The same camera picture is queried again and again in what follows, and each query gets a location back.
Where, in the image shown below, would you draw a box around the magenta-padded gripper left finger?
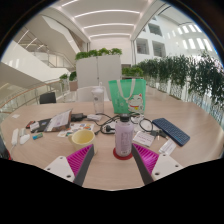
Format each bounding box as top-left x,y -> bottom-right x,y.
43,143 -> 96,188

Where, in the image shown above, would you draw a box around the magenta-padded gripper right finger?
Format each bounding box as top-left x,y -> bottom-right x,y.
130,143 -> 185,186

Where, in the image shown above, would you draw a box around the pale purple bottle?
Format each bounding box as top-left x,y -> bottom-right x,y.
114,113 -> 135,158

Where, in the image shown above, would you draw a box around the long white paper packet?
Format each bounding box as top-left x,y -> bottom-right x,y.
158,138 -> 178,156

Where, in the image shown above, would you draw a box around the small white card box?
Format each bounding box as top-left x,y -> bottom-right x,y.
132,130 -> 156,148

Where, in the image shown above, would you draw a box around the dark blue keyboard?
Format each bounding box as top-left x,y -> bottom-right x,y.
151,117 -> 192,148

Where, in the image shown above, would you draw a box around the small teal marker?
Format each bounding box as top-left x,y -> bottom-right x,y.
32,132 -> 44,141

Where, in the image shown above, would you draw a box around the flat round red coaster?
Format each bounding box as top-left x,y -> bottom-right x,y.
112,147 -> 134,161

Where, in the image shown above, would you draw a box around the colourful sticker sheet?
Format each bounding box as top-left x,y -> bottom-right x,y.
57,122 -> 95,138

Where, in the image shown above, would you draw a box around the white computer mouse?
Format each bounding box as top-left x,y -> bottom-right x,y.
19,133 -> 31,145

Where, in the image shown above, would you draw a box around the open booklet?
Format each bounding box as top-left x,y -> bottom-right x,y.
44,108 -> 74,133

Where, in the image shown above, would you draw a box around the black wallet with white card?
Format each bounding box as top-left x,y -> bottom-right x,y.
30,118 -> 53,134

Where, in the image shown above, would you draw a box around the black power adapter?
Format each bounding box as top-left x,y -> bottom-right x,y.
70,112 -> 88,123

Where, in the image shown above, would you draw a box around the small red and black case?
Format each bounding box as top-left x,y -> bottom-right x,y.
25,120 -> 36,130

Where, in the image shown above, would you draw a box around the white power strip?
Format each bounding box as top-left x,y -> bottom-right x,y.
10,128 -> 20,147

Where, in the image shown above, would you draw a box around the small white adapter block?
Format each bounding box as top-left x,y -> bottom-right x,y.
86,113 -> 104,122

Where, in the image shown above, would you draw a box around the black chair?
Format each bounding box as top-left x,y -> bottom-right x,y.
38,91 -> 58,105

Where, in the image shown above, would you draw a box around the clear tumbler with lid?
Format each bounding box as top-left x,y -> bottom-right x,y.
91,82 -> 106,115

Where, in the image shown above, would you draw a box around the white chair with rounded back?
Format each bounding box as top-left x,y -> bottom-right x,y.
76,85 -> 111,103

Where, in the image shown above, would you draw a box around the green tote bag, cat print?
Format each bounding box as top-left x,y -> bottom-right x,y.
108,78 -> 148,115

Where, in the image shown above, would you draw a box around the brown planter with two plants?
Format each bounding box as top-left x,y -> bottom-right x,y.
59,70 -> 78,92

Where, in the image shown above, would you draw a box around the long row of green plants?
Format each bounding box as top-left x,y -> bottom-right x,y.
134,53 -> 224,108

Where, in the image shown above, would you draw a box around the brown planter with bushy plants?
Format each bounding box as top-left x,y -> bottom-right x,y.
121,65 -> 144,79

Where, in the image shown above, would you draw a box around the white cabinet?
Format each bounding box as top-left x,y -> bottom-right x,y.
75,54 -> 123,98

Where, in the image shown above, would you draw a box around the green plants atop cabinet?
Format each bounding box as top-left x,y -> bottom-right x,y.
74,47 -> 123,62

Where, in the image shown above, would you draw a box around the black looped cable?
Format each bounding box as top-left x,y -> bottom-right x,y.
137,117 -> 155,134

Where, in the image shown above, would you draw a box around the black cable with plug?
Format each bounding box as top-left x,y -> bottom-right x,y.
94,113 -> 118,135

